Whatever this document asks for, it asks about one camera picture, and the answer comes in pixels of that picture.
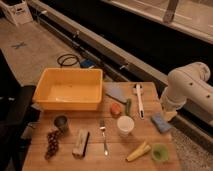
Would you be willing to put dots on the white handled brush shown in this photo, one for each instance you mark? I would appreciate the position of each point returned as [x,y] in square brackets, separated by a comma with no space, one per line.
[137,91]

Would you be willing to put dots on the small metal cup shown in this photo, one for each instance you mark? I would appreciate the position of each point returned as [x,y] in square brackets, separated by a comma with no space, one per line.
[61,122]

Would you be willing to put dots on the white crate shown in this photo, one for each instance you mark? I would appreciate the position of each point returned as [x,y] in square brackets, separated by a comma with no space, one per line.
[18,14]

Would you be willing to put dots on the white paper cup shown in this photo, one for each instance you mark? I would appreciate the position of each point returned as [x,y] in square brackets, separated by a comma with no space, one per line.
[125,125]

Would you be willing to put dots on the green cucumber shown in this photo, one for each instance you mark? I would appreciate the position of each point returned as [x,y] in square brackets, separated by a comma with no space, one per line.
[127,107]

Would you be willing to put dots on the wooden block brush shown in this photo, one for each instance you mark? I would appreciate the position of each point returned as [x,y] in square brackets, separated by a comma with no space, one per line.
[79,149]

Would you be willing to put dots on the small orange-red apple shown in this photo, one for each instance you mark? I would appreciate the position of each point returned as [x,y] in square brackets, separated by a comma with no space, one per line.
[115,109]

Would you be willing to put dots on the blue sponge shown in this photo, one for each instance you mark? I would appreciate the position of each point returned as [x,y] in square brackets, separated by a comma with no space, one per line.
[159,122]

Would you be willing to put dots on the yellow plastic bin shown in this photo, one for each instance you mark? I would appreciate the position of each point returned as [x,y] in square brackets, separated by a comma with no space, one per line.
[69,89]

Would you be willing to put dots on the grey cloth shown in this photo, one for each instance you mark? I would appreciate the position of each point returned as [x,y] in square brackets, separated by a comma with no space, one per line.
[114,91]

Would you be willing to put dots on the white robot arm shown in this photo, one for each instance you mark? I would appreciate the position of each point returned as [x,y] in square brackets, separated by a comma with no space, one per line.
[188,82]

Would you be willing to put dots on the bunch of dark grapes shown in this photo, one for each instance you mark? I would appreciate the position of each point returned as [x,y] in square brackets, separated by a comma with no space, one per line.
[53,144]

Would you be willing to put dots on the black chair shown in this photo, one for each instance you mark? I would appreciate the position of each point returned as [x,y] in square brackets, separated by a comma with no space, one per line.
[16,112]

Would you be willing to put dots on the silver fork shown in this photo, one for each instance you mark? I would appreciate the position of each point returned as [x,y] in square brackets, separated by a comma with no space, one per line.
[103,128]

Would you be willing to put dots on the blue object on floor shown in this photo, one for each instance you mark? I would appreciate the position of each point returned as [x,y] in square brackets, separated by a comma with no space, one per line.
[87,64]

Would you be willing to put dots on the green plastic cup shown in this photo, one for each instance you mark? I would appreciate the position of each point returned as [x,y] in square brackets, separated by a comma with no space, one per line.
[159,152]

